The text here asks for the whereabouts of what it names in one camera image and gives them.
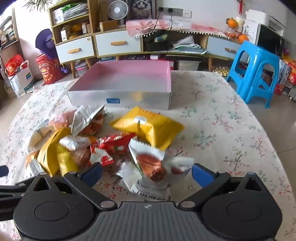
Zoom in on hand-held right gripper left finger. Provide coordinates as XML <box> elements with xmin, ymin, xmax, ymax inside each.
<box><xmin>29</xmin><ymin>163</ymin><xmax>118</xmax><ymax>211</ymax></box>

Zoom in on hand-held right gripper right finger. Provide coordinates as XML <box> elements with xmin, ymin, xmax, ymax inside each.
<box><xmin>178</xmin><ymin>163</ymin><xmax>270</xmax><ymax>210</ymax></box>

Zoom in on clear orange cookie packet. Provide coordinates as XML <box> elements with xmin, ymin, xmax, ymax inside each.
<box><xmin>70</xmin><ymin>147</ymin><xmax>93</xmax><ymax>172</ymax></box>

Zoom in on red white snack packet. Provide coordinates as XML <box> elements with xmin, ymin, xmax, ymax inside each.
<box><xmin>98</xmin><ymin>134</ymin><xmax>137</xmax><ymax>156</ymax></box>
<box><xmin>90</xmin><ymin>146</ymin><xmax>114</xmax><ymax>167</ymax></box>

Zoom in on bright yellow small snack packet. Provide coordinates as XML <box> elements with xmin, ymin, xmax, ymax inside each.
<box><xmin>56</xmin><ymin>144</ymin><xmax>79</xmax><ymax>176</ymax></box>

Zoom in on orange striped snack packet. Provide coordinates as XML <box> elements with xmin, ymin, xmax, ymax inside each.
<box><xmin>25</xmin><ymin>153</ymin><xmax>48</xmax><ymax>174</ymax></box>

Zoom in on small white snack packet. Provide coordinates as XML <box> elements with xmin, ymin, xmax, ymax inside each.
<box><xmin>114</xmin><ymin>161</ymin><xmax>139</xmax><ymax>193</ymax></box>

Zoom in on white orange snack packet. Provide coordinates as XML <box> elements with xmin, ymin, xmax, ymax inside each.
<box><xmin>59</xmin><ymin>135</ymin><xmax>92</xmax><ymax>151</ymax></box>

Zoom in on clear blue snack packet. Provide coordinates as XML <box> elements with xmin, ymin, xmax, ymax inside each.
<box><xmin>27</xmin><ymin>125</ymin><xmax>55</xmax><ymax>154</ymax></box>

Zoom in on white walnut picture snack packet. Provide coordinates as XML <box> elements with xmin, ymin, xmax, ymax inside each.
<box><xmin>128</xmin><ymin>138</ymin><xmax>195</xmax><ymax>202</ymax></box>

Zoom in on white grey print snack packet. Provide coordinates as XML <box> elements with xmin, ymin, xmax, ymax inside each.
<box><xmin>70</xmin><ymin>104</ymin><xmax>106</xmax><ymax>137</ymax></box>

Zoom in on pink snack packet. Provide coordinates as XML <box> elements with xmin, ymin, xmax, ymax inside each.
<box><xmin>49</xmin><ymin>111</ymin><xmax>77</xmax><ymax>130</ymax></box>

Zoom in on large yellow labelled snack packet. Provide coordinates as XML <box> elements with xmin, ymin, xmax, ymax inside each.
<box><xmin>110</xmin><ymin>106</ymin><xmax>185</xmax><ymax>151</ymax></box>

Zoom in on pink cardboard box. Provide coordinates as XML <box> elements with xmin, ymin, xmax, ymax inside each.
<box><xmin>67</xmin><ymin>61</ymin><xmax>172</xmax><ymax>110</ymax></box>

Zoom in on floral tablecloth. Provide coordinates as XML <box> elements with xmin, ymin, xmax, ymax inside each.
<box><xmin>0</xmin><ymin>70</ymin><xmax>292</xmax><ymax>241</ymax></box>

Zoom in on white shopping bag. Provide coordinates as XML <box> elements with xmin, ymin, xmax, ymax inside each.
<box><xmin>7</xmin><ymin>60</ymin><xmax>35</xmax><ymax>98</ymax></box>

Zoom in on red gift bag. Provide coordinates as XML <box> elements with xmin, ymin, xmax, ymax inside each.
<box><xmin>5</xmin><ymin>54</ymin><xmax>25</xmax><ymax>77</ymax></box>

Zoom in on egg tray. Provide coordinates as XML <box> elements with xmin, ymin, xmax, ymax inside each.
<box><xmin>213</xmin><ymin>65</ymin><xmax>230</xmax><ymax>76</ymax></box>

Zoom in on clear storage box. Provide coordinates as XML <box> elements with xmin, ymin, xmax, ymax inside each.
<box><xmin>176</xmin><ymin>60</ymin><xmax>201</xmax><ymax>71</ymax></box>
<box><xmin>75</xmin><ymin>59</ymin><xmax>89</xmax><ymax>71</ymax></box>

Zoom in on red printed bucket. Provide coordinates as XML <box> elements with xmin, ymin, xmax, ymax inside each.
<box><xmin>36</xmin><ymin>54</ymin><xmax>64</xmax><ymax>84</ymax></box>

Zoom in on colourful cartons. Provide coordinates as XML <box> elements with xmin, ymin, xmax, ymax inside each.
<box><xmin>275</xmin><ymin>57</ymin><xmax>296</xmax><ymax>100</ymax></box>

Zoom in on blue plastic stool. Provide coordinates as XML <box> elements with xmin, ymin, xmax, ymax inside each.
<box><xmin>227</xmin><ymin>40</ymin><xmax>281</xmax><ymax>109</ymax></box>

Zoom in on pile of papers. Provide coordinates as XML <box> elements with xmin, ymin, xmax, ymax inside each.
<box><xmin>172</xmin><ymin>36</ymin><xmax>207</xmax><ymax>55</ymax></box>

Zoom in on purple plush toy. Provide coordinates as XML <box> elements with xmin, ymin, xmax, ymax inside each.
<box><xmin>35</xmin><ymin>29</ymin><xmax>58</xmax><ymax>60</ymax></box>

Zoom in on black device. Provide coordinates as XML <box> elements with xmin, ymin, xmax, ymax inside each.
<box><xmin>143</xmin><ymin>30</ymin><xmax>174</xmax><ymax>53</ymax></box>

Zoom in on small white box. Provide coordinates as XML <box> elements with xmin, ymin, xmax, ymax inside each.
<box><xmin>60</xmin><ymin>27</ymin><xmax>71</xmax><ymax>42</ymax></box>

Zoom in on bowl of oranges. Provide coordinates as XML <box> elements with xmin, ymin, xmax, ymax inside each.
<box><xmin>224</xmin><ymin>28</ymin><xmax>239</xmax><ymax>39</ymax></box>

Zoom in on yellow item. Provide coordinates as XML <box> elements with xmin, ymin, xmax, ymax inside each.
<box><xmin>70</xmin><ymin>23</ymin><xmax>82</xmax><ymax>39</ymax></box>

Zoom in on wooden cabinet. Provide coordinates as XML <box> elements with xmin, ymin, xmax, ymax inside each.
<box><xmin>48</xmin><ymin>0</ymin><xmax>243</xmax><ymax>79</ymax></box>

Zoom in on brown cardboard box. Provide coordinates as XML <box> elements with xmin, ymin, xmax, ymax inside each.
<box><xmin>99</xmin><ymin>20</ymin><xmax>119</xmax><ymax>32</ymax></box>

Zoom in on pink tasselled cloth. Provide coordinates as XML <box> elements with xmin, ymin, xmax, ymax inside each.
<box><xmin>126</xmin><ymin>19</ymin><xmax>234</xmax><ymax>42</ymax></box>

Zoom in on black microwave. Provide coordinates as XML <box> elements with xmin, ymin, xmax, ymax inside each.
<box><xmin>254</xmin><ymin>23</ymin><xmax>286</xmax><ymax>57</ymax></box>

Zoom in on white carton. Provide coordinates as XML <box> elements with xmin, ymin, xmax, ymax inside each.
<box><xmin>52</xmin><ymin>8</ymin><xmax>64</xmax><ymax>25</ymax></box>

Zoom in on stack of papers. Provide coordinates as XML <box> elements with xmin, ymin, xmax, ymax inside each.
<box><xmin>61</xmin><ymin>3</ymin><xmax>90</xmax><ymax>21</ymax></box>

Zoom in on white desk fan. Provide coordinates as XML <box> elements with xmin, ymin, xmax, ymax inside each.
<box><xmin>107</xmin><ymin>0</ymin><xmax>129</xmax><ymax>23</ymax></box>

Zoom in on potted plant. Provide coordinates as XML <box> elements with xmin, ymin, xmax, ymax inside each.
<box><xmin>23</xmin><ymin>0</ymin><xmax>50</xmax><ymax>9</ymax></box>

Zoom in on framed cat picture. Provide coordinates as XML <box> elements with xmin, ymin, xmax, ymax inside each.
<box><xmin>126</xmin><ymin>0</ymin><xmax>156</xmax><ymax>21</ymax></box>

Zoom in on white drawer orange handle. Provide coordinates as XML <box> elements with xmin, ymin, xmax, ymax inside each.
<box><xmin>55</xmin><ymin>36</ymin><xmax>95</xmax><ymax>64</ymax></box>
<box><xmin>206</xmin><ymin>36</ymin><xmax>242</xmax><ymax>61</ymax></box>
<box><xmin>95</xmin><ymin>31</ymin><xmax>142</xmax><ymax>57</ymax></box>

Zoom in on black power cable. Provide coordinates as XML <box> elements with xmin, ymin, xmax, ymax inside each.
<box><xmin>151</xmin><ymin>10</ymin><xmax>163</xmax><ymax>35</ymax></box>
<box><xmin>165</xmin><ymin>11</ymin><xmax>174</xmax><ymax>54</ymax></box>

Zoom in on wall socket strip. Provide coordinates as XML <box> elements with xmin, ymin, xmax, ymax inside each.
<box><xmin>158</xmin><ymin>7</ymin><xmax>183</xmax><ymax>16</ymax></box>

